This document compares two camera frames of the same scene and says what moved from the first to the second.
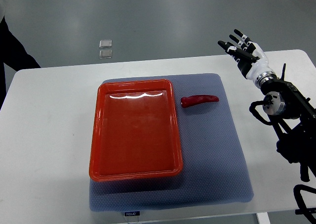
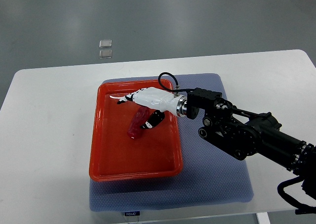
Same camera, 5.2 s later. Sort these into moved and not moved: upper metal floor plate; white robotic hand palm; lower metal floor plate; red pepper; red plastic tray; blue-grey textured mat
Moved: red pepper; white robotic hand palm
Not moved: red plastic tray; upper metal floor plate; lower metal floor plate; blue-grey textured mat
